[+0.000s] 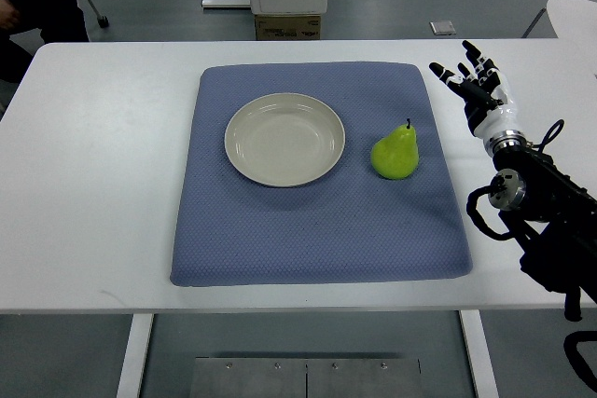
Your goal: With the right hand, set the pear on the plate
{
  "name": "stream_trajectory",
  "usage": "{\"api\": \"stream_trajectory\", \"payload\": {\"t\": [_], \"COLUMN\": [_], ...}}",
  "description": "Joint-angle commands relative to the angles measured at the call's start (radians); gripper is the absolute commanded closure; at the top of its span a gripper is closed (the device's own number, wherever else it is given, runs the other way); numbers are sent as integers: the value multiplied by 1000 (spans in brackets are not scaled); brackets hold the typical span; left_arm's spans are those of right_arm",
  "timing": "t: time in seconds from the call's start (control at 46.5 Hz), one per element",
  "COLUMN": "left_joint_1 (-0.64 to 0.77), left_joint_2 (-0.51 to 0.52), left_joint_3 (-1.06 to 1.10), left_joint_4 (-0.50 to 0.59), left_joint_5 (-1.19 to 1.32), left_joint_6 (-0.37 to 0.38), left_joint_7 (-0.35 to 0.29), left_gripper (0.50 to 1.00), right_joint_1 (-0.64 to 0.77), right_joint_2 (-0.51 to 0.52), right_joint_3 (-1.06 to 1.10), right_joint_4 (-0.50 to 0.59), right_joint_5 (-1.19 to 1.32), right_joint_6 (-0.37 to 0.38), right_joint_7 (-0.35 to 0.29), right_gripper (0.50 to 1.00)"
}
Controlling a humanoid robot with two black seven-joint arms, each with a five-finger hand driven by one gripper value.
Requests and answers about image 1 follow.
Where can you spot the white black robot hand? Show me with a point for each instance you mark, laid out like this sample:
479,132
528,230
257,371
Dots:
489,107

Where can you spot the green pear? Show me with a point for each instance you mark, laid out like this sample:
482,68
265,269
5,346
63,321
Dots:
396,156

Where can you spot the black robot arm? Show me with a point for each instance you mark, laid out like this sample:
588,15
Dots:
551,218

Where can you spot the grey floor plate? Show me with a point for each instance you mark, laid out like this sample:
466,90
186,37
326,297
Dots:
442,28

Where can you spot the beige round plate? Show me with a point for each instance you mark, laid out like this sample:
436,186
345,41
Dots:
284,139

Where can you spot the white round side table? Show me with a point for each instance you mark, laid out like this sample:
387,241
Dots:
573,21

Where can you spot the blue textured mat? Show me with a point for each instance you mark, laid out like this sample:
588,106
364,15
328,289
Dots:
385,212

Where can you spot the cardboard box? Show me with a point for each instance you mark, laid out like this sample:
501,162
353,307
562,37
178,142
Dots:
287,28

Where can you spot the right white table leg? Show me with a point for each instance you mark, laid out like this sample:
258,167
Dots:
478,354

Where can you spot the white table leg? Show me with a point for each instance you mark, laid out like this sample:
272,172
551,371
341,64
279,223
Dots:
478,354
134,362

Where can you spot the grey chair leg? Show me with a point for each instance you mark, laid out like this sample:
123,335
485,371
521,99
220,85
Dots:
102,20

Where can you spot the left white table leg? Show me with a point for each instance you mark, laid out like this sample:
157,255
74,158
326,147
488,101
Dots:
134,362

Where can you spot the person in dark clothes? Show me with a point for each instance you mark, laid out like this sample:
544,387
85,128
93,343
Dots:
57,20

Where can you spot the aluminium rail on floor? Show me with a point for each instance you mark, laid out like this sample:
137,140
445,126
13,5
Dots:
225,4

